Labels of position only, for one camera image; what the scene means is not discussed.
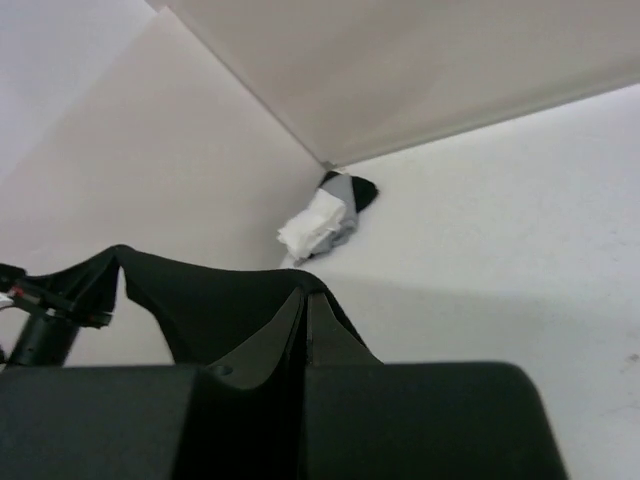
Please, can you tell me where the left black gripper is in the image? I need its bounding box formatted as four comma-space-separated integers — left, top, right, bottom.
1, 262, 113, 368

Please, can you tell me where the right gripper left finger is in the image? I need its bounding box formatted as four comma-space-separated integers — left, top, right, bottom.
1, 290, 304, 479

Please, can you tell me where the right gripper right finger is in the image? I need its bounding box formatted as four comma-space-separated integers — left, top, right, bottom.
304, 294, 568, 479

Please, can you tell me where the black tank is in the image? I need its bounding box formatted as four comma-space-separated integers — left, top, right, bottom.
318, 170, 379, 213
64, 243, 386, 369

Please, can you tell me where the folded white tank top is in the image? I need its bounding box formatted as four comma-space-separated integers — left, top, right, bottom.
277, 189, 347, 260

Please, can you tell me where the folded black tank top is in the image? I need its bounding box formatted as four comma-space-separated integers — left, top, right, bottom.
318, 170, 379, 213

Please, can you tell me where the folded grey tank top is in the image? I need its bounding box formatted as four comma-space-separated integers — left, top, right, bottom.
288, 176, 359, 266

